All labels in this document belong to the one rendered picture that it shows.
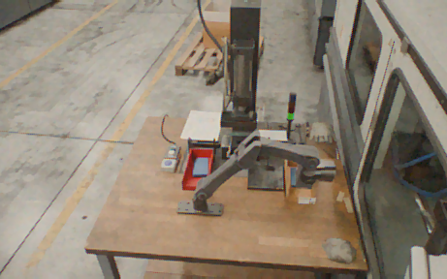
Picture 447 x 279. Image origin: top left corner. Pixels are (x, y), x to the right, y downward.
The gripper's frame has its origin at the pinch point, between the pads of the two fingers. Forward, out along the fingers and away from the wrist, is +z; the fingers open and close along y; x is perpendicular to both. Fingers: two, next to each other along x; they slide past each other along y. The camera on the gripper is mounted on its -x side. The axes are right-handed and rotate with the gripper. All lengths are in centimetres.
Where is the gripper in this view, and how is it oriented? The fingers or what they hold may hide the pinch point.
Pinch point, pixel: (302, 181)
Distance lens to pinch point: 164.2
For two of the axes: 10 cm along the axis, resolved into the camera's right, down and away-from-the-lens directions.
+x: -9.9, -0.8, 0.7
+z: 0.3, 3.5, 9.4
